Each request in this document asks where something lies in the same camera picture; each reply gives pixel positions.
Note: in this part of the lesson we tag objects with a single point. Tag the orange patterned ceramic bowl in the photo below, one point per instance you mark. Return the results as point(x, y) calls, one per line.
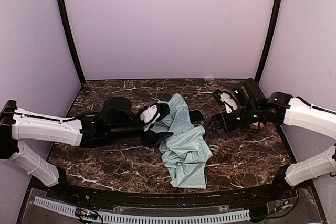
point(256, 126)

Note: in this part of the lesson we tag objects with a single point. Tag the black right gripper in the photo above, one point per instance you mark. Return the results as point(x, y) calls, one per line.
point(227, 121)

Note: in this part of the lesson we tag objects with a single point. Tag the black corner post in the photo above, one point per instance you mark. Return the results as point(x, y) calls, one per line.
point(70, 41)
point(268, 40)

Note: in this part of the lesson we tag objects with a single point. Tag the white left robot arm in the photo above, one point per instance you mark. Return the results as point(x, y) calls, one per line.
point(90, 130)

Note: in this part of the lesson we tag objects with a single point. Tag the black and mint umbrella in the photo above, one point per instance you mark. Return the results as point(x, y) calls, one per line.
point(185, 153)

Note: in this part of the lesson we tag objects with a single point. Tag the black left corner post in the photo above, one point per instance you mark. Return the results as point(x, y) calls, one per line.
point(70, 41)

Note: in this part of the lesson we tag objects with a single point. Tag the grey slotted cable duct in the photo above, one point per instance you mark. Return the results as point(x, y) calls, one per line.
point(143, 215)

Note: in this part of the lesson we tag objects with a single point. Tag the black front table rail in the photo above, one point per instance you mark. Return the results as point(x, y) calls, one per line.
point(96, 195)

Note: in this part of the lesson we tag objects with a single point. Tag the black right corner post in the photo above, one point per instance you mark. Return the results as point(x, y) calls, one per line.
point(268, 40)

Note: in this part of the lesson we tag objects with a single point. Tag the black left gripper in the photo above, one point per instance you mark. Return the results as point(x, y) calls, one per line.
point(146, 135)

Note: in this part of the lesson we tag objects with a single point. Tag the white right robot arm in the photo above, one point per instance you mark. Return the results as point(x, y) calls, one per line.
point(246, 104)

